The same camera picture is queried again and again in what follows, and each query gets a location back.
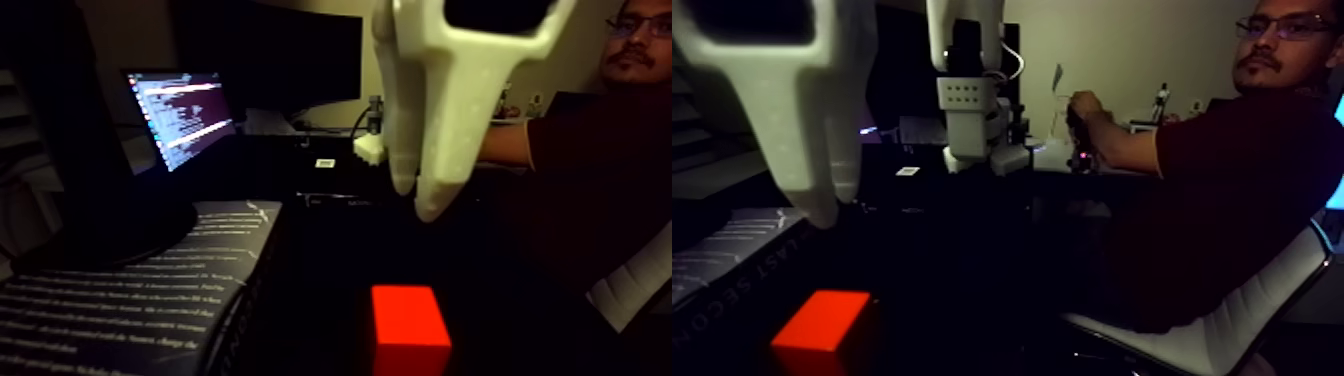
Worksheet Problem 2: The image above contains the black computer monitor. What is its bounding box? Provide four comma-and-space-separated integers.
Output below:
173, 0, 1020, 117

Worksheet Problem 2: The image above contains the pale arm cable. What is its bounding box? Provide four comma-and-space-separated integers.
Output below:
995, 39, 1026, 85

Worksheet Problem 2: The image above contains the laptop with lit screen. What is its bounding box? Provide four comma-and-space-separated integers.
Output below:
123, 68, 881, 175

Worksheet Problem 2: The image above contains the red cube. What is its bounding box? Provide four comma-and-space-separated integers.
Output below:
369, 283, 878, 376

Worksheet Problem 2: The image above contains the dark leader arm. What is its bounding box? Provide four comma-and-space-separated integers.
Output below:
1065, 110, 1102, 175

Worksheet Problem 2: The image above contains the large black object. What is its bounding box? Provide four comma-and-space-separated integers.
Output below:
0, 0, 201, 277

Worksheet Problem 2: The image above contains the blue lit screen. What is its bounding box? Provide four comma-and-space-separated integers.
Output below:
1333, 92, 1344, 211

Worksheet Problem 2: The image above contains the person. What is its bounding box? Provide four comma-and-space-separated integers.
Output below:
525, 0, 1344, 337

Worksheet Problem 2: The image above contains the dark book white print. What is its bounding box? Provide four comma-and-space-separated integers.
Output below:
0, 199, 815, 376

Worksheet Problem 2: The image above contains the person's left hand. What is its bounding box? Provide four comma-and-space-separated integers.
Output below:
1067, 89, 1106, 136

